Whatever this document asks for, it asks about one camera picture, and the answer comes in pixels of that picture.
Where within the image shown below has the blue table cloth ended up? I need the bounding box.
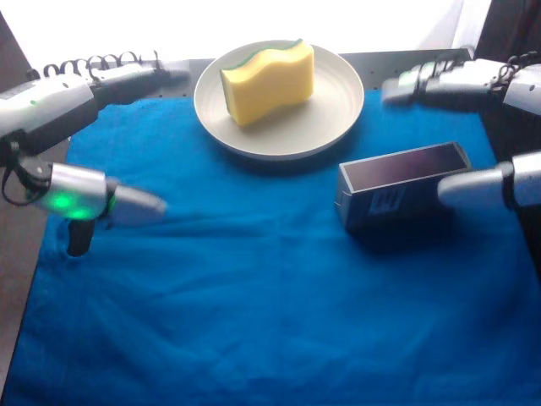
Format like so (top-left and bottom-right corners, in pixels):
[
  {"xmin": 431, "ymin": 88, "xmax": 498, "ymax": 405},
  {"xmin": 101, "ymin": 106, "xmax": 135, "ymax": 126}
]
[{"xmin": 0, "ymin": 90, "xmax": 541, "ymax": 406}]

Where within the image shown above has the purple small box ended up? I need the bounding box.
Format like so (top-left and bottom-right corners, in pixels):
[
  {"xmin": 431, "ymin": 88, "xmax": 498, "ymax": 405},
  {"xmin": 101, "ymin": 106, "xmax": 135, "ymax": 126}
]
[{"xmin": 336, "ymin": 140, "xmax": 473, "ymax": 232}]

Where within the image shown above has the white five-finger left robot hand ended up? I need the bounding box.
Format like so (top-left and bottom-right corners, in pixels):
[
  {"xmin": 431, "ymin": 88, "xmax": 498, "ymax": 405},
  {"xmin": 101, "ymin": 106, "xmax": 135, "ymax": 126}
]
[{"xmin": 0, "ymin": 50, "xmax": 190, "ymax": 258}]

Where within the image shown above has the yellow sponge with green pad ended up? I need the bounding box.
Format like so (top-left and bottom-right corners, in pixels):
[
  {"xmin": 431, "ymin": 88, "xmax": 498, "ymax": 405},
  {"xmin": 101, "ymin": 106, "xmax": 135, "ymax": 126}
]
[{"xmin": 219, "ymin": 37, "xmax": 316, "ymax": 127}]

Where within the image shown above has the dark curtain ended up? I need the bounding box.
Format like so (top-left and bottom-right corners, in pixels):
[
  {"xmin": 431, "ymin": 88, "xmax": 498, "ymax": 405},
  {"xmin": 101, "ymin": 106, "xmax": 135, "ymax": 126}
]
[{"xmin": 473, "ymin": 0, "xmax": 541, "ymax": 64}]

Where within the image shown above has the white round plate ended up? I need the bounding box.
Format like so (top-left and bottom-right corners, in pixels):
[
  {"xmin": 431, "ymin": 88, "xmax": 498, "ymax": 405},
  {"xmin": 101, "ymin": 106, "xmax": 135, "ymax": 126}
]
[{"xmin": 193, "ymin": 41, "xmax": 365, "ymax": 161}]

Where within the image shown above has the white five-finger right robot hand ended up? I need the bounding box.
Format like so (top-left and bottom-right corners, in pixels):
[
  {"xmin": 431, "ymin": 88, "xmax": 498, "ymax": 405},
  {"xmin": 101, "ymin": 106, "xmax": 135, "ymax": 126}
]
[{"xmin": 381, "ymin": 50, "xmax": 541, "ymax": 211}]

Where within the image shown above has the white curtain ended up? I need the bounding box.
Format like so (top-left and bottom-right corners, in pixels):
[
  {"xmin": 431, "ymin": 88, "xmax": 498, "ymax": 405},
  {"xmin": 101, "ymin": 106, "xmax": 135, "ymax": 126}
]
[{"xmin": 0, "ymin": 0, "xmax": 495, "ymax": 63}]

